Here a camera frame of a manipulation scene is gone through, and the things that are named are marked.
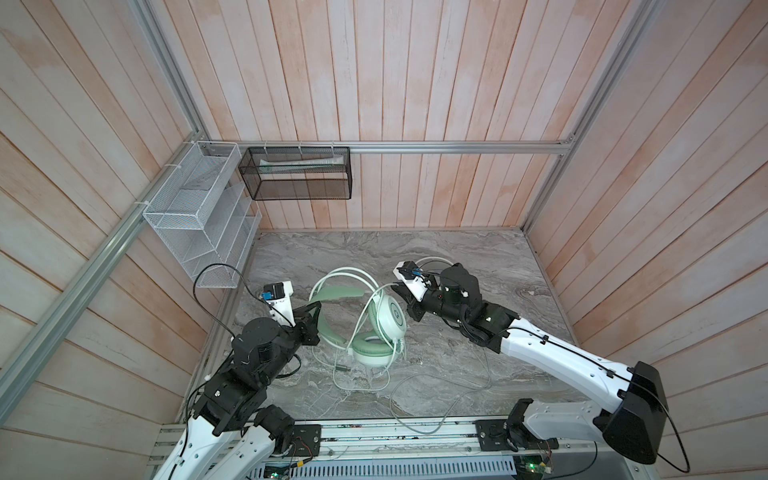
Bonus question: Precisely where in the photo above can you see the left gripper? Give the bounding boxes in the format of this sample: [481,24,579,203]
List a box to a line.
[259,300,324,385]

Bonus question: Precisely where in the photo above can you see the green headphones with cable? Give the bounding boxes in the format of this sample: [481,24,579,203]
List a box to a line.
[309,266,407,381]

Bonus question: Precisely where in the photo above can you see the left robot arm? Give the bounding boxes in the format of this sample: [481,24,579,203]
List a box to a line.
[154,302,322,479]

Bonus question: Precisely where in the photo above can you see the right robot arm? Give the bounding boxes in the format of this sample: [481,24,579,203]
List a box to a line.
[393,261,670,465]

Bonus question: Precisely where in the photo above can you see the white headphones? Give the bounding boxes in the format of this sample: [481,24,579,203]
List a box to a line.
[415,256,454,268]

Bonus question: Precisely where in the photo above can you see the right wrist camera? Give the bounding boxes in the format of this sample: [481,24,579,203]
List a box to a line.
[393,260,438,301]

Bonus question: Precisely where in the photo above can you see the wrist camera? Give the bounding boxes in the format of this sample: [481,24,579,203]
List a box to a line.
[261,281,295,327]
[393,260,438,301]

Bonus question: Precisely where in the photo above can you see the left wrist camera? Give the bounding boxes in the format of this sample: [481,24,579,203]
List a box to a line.
[261,281,295,327]

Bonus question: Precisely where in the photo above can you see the white headphone cable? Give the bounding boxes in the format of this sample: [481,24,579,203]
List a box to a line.
[311,371,499,436]

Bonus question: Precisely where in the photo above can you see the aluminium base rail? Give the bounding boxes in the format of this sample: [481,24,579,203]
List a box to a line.
[144,416,657,479]

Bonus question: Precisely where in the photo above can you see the black wire mesh basket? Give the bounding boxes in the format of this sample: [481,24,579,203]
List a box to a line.
[238,146,353,202]

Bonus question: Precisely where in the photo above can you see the white wire mesh shelf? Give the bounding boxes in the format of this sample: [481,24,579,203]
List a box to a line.
[144,141,262,289]

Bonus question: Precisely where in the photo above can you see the aluminium frame bar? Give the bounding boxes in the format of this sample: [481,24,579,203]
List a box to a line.
[213,140,573,155]

